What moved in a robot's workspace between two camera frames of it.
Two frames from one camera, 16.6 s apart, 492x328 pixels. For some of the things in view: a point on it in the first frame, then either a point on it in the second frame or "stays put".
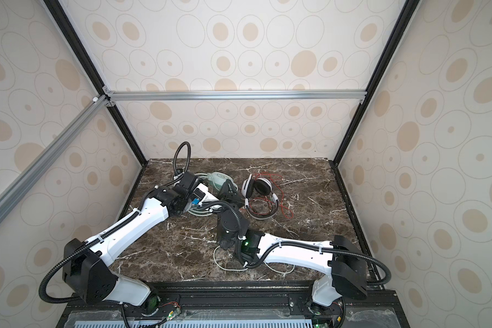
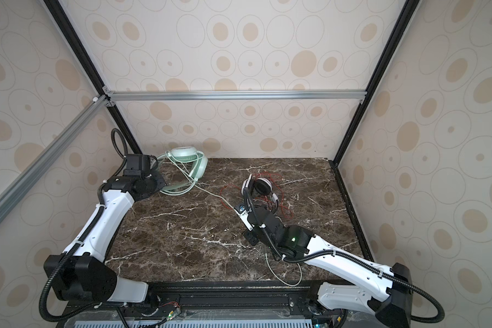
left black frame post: [72, 37] stays put
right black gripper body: [232, 207] → [251, 238]
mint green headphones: [216, 180] → [180, 168]
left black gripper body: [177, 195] → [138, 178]
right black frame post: [406, 14] stays put
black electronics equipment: [241, 304] stays put
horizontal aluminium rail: [240, 95] stays put
